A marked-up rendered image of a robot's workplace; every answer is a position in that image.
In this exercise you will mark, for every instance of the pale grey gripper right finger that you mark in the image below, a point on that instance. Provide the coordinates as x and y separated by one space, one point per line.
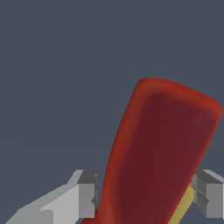
214 198

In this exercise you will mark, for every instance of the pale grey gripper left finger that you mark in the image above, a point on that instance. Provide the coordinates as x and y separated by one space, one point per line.
67 201

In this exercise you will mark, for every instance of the red ketchup bottle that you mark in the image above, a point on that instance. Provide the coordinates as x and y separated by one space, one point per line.
163 145

